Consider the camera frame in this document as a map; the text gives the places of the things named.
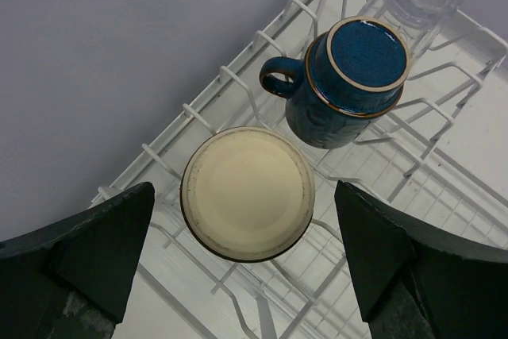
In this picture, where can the cream brown mug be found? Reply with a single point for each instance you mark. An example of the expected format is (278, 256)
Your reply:
(247, 194)

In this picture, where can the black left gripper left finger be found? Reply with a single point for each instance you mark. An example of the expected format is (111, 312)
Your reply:
(73, 278)

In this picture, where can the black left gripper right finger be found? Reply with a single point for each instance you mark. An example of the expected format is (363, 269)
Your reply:
(414, 280)

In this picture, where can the dark blue mug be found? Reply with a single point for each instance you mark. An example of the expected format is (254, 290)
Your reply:
(349, 77)

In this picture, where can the white wire plate rack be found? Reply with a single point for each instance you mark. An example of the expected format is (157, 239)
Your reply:
(440, 156)

